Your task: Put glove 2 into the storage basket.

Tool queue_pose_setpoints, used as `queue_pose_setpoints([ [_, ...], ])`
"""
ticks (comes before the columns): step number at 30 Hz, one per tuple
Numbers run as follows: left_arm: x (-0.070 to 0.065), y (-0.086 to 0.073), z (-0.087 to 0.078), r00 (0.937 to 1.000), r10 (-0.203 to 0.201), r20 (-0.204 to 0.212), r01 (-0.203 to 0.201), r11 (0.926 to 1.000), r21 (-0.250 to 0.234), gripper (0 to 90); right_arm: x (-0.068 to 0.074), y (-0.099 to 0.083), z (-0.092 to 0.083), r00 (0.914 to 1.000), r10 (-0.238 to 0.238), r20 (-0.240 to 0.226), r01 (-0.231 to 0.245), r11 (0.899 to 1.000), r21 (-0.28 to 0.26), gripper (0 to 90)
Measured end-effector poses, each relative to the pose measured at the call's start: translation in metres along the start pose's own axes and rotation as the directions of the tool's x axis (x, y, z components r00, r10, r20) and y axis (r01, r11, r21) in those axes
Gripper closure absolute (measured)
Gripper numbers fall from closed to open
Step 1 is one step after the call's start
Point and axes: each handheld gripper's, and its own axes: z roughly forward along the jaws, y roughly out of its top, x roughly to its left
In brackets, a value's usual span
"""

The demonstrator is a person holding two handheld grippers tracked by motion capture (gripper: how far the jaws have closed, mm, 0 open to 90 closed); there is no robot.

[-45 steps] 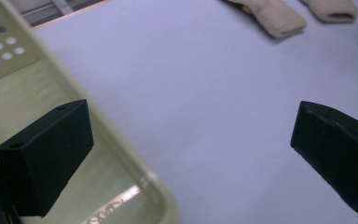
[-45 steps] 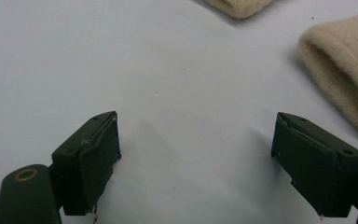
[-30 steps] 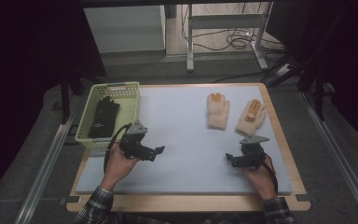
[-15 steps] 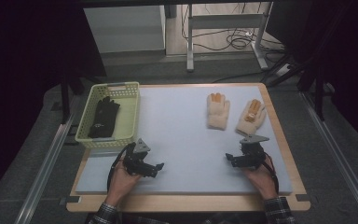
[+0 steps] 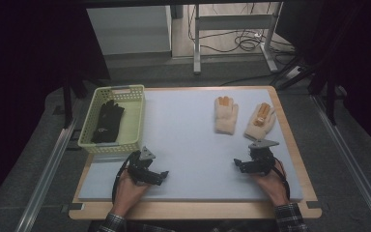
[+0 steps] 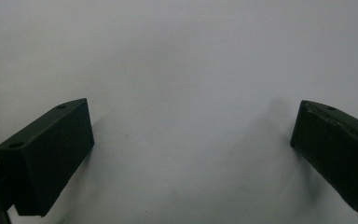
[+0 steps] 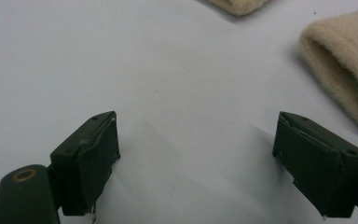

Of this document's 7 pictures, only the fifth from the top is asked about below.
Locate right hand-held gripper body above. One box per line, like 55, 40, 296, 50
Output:
243, 138, 280, 177

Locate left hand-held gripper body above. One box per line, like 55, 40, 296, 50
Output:
126, 146, 162, 187

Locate beige fleece glove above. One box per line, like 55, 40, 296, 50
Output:
243, 101, 277, 142
214, 95, 240, 135

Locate light green plastic basket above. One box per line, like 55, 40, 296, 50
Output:
77, 84, 146, 155

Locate black glove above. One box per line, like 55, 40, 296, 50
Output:
91, 99, 126, 145

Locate person's left hand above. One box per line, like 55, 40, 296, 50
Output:
110, 168, 151, 218

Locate person's right hand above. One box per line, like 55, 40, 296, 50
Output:
253, 159, 290, 207

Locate white foam mat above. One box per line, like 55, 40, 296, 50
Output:
77, 88, 304, 203

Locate black stand leg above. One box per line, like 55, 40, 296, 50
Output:
326, 78, 338, 127
61, 76, 78, 130

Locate grey cabinet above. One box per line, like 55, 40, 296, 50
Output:
86, 5, 173, 56

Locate dark curtain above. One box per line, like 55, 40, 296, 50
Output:
274, 0, 371, 159
0, 0, 111, 214

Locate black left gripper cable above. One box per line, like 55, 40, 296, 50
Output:
111, 150, 139, 205

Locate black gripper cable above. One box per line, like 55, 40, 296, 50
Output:
111, 150, 139, 205
271, 157, 292, 201

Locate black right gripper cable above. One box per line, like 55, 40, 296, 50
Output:
271, 157, 292, 201

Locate aluminium rail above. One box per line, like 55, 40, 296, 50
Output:
14, 117, 79, 232
310, 94, 371, 232

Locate black floor cables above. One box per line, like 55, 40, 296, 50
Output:
187, 3, 297, 55

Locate white metal stand frame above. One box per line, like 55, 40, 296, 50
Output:
192, 2, 284, 75

